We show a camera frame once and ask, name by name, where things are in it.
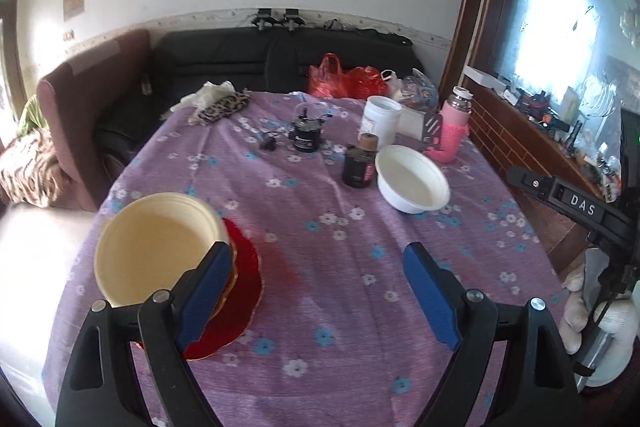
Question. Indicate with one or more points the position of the patterned blanket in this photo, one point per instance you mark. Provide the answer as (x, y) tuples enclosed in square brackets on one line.
[(31, 171)]

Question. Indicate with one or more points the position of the wooden carved cabinet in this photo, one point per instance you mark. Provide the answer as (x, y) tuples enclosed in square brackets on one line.
[(506, 138)]

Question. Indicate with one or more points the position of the clear plastic bag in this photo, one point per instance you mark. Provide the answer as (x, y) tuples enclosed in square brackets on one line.
[(416, 91)]

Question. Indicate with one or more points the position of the black red-label jar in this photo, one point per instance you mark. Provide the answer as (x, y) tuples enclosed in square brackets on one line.
[(358, 168)]

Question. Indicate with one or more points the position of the white gloves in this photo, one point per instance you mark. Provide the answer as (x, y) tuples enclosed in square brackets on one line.
[(200, 94)]

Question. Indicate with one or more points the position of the white bowl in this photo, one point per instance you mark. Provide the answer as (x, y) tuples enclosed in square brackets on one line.
[(409, 181)]

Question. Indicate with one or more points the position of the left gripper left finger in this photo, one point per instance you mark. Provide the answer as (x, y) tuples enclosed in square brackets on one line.
[(101, 386)]

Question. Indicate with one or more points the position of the white gloved hand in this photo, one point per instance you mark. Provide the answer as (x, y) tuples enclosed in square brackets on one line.
[(597, 332)]

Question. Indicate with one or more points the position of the white plastic jar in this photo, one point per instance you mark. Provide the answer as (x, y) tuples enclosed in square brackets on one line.
[(381, 117)]

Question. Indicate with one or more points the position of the black phone stand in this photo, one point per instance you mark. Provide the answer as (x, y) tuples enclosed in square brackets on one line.
[(432, 130)]

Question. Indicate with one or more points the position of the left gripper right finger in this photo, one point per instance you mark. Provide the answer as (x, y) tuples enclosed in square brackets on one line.
[(535, 385)]

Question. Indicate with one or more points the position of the purple floral tablecloth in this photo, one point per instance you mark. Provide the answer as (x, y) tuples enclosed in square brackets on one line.
[(338, 338)]

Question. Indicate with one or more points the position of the small black clip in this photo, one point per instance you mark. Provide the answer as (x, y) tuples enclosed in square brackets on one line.
[(268, 143)]

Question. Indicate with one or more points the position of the black leather sofa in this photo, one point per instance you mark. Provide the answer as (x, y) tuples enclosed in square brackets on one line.
[(273, 60)]

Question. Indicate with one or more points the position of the red plastic bag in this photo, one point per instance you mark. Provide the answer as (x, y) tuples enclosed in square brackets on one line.
[(329, 80)]

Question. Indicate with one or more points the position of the red gold-rimmed plate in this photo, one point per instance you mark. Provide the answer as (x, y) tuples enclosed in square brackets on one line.
[(235, 309)]

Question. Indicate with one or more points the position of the leopard print cloth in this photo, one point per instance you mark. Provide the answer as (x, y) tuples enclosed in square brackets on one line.
[(213, 108)]

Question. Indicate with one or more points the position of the brown cork-lid jar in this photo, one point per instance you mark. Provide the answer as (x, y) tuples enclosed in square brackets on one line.
[(368, 141)]

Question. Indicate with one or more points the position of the maroon armchair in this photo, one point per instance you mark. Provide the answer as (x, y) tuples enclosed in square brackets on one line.
[(73, 97)]

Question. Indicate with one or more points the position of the beige bowl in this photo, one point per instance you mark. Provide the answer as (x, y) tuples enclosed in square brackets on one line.
[(151, 242)]

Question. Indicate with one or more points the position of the pink knit-sleeved thermos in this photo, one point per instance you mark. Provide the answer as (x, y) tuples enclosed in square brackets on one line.
[(455, 113)]

